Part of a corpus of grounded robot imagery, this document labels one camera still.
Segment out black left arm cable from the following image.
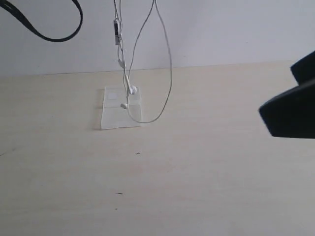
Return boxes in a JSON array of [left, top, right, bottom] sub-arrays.
[[0, 0, 83, 43]]

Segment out white wired earphones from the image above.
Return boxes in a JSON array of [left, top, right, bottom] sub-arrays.
[[113, 0, 173, 124]]

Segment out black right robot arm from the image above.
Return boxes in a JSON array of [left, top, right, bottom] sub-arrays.
[[258, 52, 315, 139]]

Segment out clear plastic hinged case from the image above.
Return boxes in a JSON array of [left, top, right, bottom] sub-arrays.
[[100, 86, 142, 130]]

